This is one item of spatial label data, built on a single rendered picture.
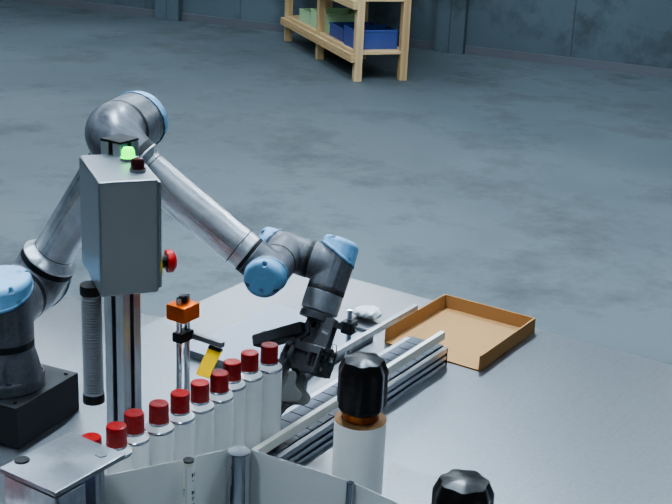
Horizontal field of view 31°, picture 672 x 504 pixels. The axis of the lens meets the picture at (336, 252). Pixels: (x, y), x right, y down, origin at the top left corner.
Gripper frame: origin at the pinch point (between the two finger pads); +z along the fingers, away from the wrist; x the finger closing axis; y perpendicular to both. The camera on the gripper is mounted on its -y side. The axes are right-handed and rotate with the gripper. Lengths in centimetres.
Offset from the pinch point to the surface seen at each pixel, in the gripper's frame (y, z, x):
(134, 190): -1, -26, -60
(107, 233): -3, -19, -59
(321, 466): 14.3, 7.3, -1.8
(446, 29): -439, -378, 799
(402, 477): 28.4, 4.4, 3.2
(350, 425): 28.7, -2.1, -23.1
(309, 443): 6.0, 4.5, 5.8
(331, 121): -353, -194, 525
